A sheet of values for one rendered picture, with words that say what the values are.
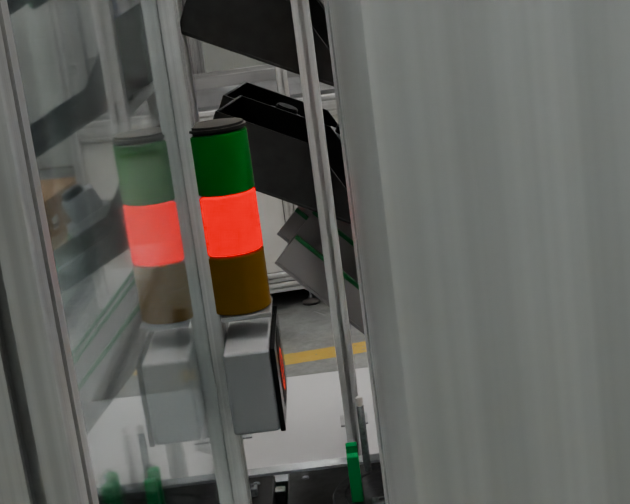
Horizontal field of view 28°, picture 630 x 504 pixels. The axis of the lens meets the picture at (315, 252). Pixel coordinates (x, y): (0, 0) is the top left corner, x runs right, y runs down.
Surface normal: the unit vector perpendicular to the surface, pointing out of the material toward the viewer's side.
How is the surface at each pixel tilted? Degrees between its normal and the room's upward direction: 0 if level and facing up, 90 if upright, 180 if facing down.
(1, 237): 90
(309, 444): 0
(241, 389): 90
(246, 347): 0
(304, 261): 90
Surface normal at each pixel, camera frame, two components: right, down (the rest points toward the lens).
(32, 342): 0.01, 0.25
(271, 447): -0.13, -0.96
